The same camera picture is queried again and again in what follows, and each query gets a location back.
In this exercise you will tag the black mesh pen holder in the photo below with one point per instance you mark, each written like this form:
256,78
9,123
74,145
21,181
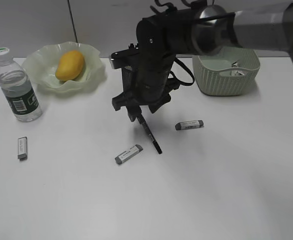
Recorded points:
129,81

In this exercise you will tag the waste paper ball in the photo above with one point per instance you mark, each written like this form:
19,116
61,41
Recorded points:
237,72

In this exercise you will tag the grey white eraser right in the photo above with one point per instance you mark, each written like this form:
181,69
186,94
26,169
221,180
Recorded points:
186,125

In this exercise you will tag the grey white eraser left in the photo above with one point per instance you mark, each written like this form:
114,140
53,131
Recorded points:
22,148

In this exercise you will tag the pale green wavy glass plate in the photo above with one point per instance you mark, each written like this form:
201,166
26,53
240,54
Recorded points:
41,65

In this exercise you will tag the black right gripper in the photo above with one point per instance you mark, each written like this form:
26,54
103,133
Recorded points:
152,85

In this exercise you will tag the clear water bottle green label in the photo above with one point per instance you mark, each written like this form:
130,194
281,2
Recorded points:
17,88

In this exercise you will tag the grey white eraser middle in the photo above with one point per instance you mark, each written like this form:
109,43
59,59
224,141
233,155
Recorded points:
128,154

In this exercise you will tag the yellow mango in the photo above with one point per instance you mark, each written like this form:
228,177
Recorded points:
70,66

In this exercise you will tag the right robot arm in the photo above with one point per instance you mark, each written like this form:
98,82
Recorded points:
200,29

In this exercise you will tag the pale green plastic basket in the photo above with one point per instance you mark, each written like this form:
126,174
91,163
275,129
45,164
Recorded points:
210,72

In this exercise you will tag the black marker pen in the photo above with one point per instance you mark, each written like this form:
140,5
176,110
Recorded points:
148,132

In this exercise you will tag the grey white eraser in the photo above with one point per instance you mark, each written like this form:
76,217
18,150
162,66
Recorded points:
186,125
128,154
22,148

